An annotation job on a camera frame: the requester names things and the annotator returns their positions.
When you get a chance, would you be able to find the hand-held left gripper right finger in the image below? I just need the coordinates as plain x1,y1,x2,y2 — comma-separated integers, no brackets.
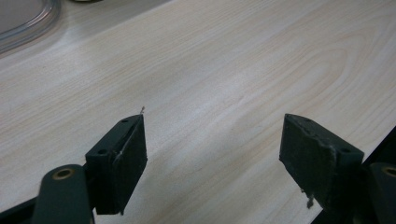
278,113,365,217

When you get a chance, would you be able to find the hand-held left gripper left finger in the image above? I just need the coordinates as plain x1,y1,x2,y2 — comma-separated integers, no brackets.
84,113,149,217

